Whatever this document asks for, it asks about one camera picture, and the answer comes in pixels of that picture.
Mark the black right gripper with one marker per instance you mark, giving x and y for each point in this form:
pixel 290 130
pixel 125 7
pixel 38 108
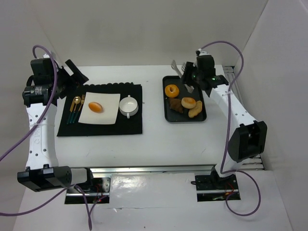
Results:
pixel 186 74

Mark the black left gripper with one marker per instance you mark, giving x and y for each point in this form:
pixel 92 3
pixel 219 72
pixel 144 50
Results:
pixel 72 72

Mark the metal serving tongs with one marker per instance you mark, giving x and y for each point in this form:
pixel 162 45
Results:
pixel 175 68

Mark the orange round bun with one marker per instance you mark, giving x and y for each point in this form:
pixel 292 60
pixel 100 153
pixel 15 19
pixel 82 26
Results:
pixel 95 107

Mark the orange ring donut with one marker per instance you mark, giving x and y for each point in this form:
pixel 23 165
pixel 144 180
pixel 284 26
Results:
pixel 172 91

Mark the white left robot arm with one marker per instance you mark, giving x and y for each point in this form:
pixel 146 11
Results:
pixel 43 171

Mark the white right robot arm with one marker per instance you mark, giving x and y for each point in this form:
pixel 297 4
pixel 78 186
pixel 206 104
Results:
pixel 245 135

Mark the pale oblong bread roll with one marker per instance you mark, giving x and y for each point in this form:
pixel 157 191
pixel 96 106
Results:
pixel 196 110

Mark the brown croissant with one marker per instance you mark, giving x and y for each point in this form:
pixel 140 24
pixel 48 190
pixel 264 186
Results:
pixel 175 104

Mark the white square plate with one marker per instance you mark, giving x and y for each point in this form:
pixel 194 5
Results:
pixel 110 104

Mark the black baking tray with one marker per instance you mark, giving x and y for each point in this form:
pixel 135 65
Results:
pixel 176 117

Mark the black scalloped placemat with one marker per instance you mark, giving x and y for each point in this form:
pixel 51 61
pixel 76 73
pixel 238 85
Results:
pixel 122 126

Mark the gold fork green handle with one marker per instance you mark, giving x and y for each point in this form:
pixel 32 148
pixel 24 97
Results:
pixel 77 110

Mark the gold spoon green handle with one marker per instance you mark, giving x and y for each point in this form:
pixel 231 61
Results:
pixel 77 100

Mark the gold knife green handle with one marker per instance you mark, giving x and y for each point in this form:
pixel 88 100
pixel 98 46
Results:
pixel 70 111

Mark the pale glazed ring donut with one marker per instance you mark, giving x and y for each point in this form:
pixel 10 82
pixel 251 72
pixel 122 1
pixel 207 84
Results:
pixel 188 102

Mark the white two-handled soup bowl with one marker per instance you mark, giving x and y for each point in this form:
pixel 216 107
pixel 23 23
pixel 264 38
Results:
pixel 128 106

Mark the aluminium front rail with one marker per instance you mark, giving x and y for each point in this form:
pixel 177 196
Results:
pixel 151 169

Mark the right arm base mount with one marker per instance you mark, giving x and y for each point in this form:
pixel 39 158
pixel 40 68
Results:
pixel 209 189

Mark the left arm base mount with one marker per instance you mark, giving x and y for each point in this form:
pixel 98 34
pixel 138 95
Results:
pixel 97 193

